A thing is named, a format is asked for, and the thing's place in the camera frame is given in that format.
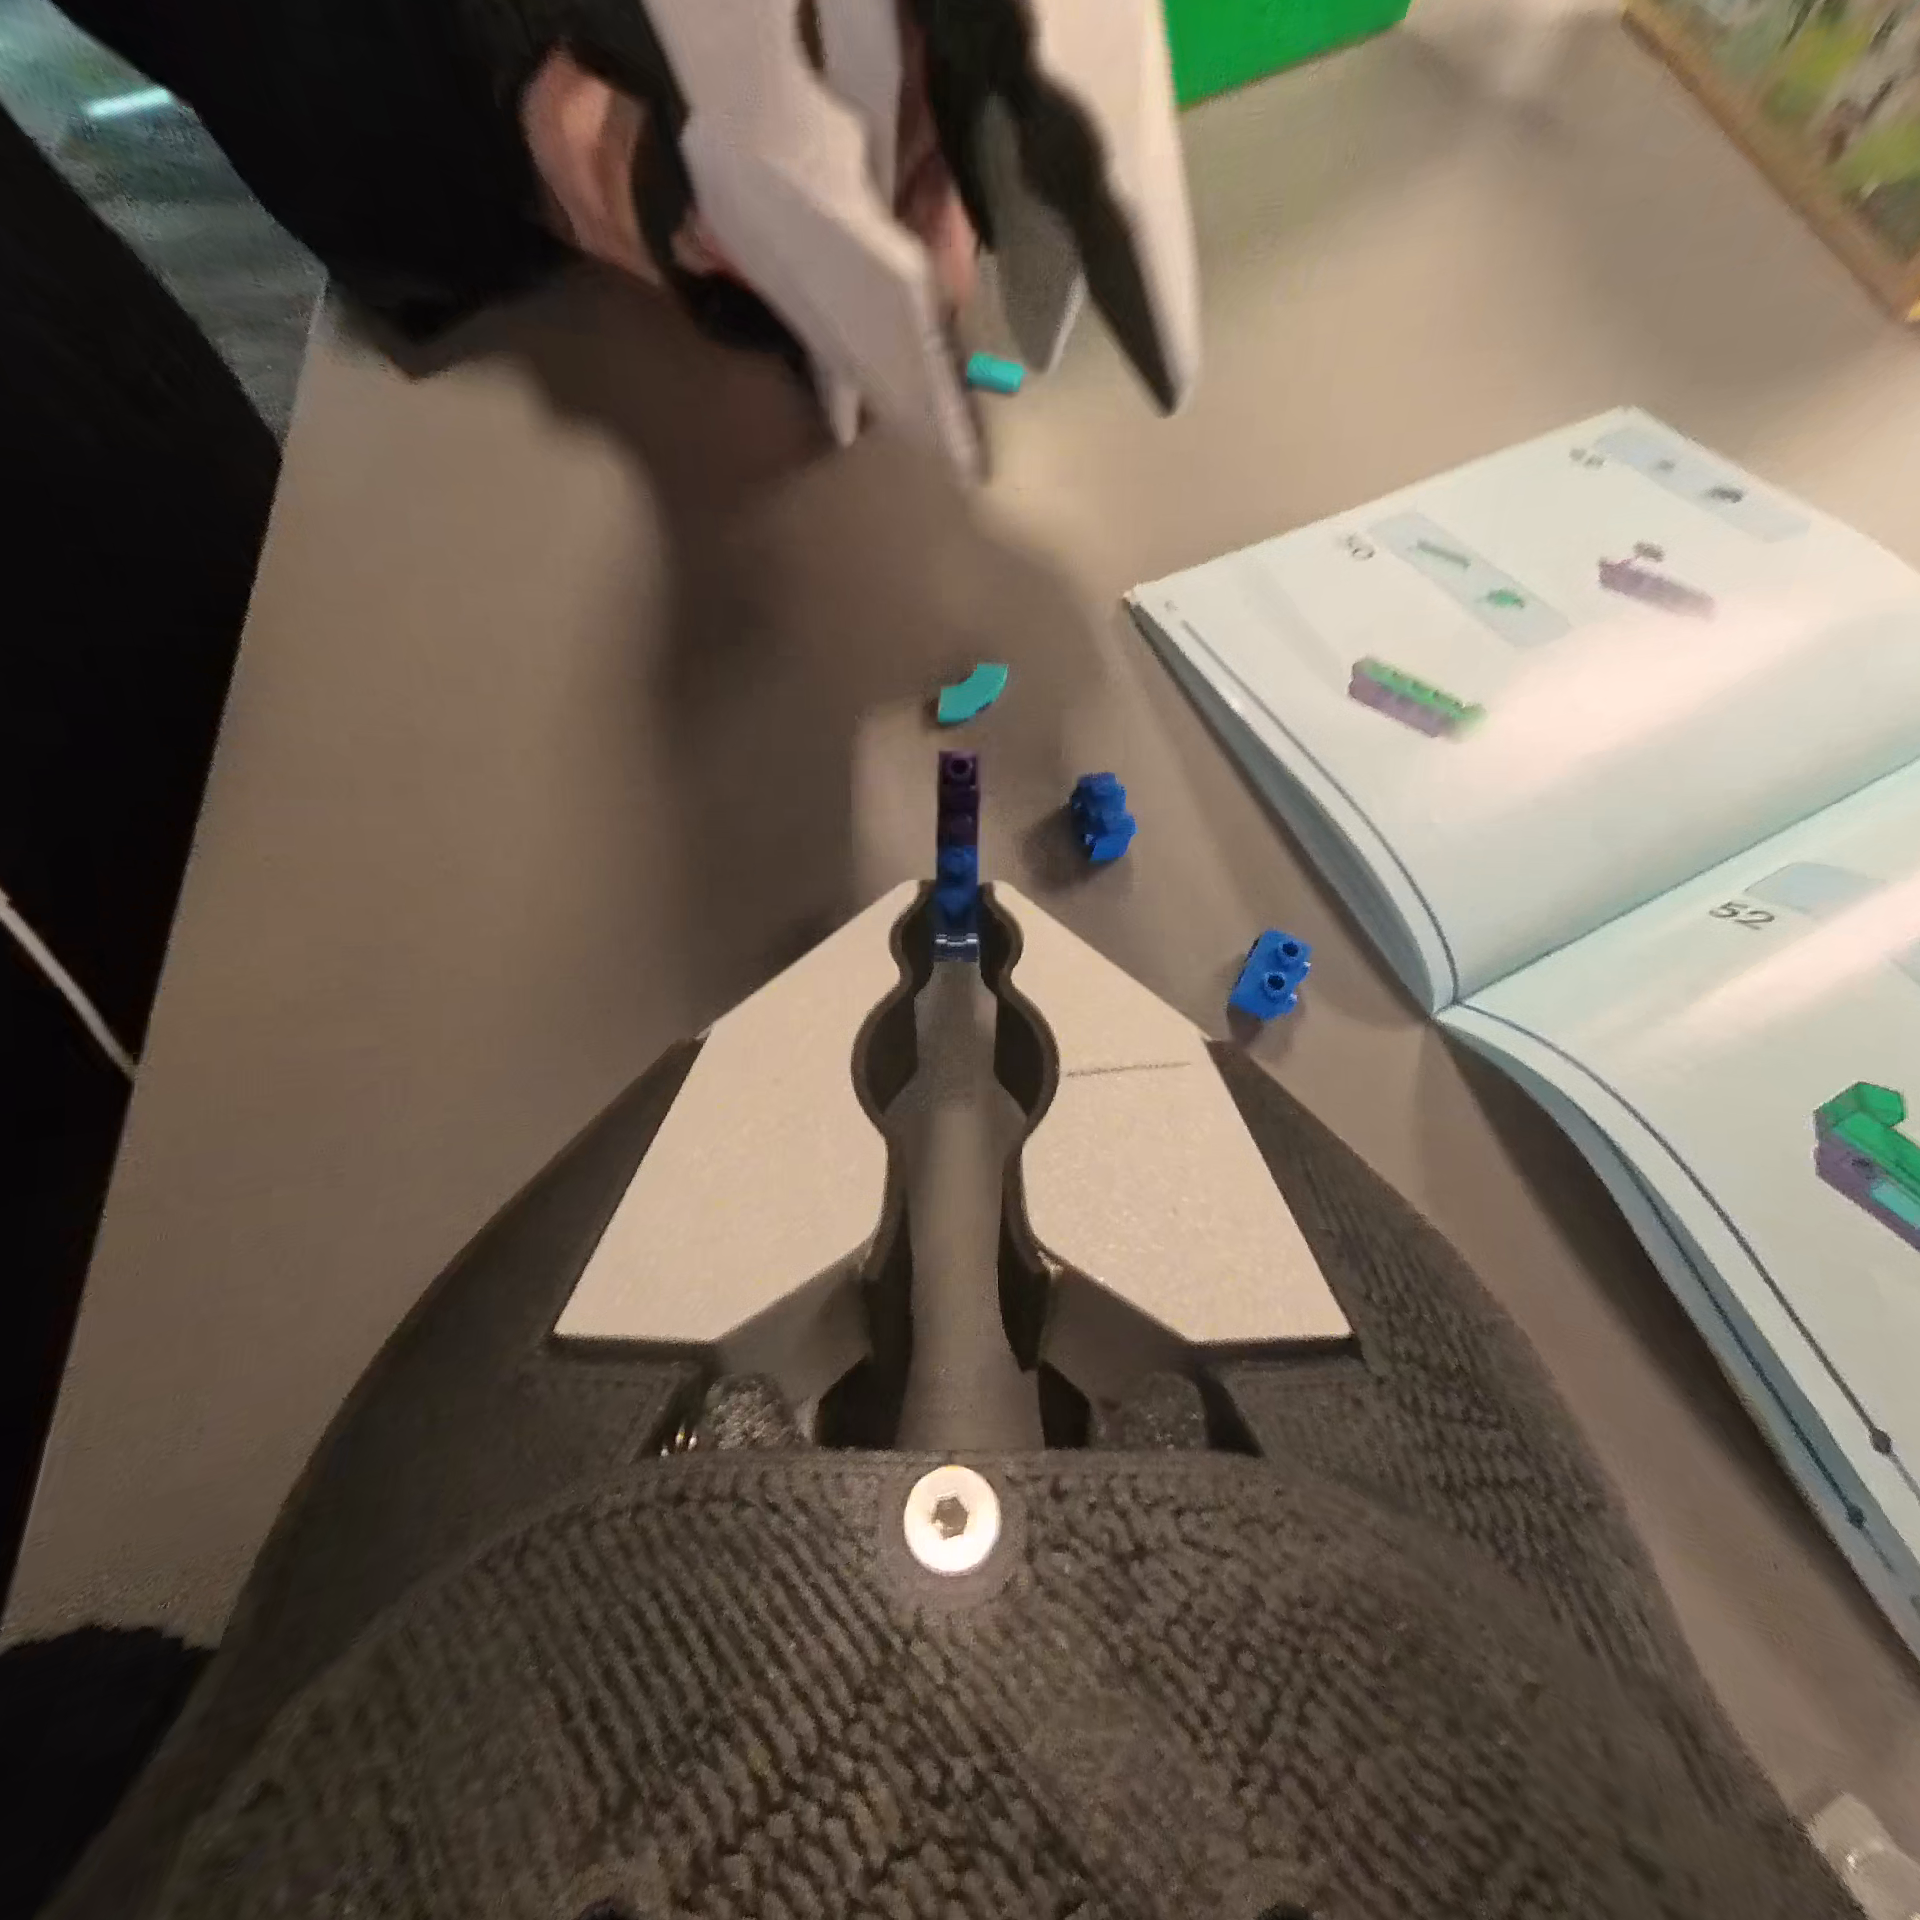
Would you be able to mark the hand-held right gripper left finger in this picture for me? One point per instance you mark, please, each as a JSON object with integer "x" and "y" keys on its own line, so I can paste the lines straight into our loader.
{"x": 721, "y": 1201}

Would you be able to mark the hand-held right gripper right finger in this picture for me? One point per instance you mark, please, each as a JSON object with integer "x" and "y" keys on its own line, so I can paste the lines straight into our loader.
{"x": 1186, "y": 1201}

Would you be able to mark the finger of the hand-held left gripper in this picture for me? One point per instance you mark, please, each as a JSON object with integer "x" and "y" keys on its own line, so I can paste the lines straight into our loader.
{"x": 1153, "y": 182}
{"x": 813, "y": 228}

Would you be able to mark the green plastic bin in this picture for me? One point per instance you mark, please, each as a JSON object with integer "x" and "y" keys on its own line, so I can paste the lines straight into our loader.
{"x": 1290, "y": 43}

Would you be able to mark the blue purple toy brick assembly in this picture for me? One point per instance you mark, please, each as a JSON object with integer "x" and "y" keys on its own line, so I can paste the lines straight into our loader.
{"x": 961, "y": 840}

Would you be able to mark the light blue instruction booklet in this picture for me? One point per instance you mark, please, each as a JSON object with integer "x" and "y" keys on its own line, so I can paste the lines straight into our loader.
{"x": 1574, "y": 720}

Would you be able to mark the person's left forearm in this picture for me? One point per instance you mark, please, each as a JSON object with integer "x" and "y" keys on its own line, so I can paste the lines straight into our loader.
{"x": 377, "y": 135}

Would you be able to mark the colourful toy set box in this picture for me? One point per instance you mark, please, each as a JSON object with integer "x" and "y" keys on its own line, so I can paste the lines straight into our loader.
{"x": 1830, "y": 120}

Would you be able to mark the person's left hand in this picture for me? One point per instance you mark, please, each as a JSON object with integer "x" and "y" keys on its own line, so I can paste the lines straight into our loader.
{"x": 599, "y": 164}

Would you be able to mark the blue toy brick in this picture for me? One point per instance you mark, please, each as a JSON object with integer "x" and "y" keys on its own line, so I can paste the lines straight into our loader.
{"x": 1273, "y": 973}
{"x": 1103, "y": 816}

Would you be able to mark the curved teal toy brick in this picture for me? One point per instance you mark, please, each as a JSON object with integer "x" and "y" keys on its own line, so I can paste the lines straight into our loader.
{"x": 969, "y": 696}

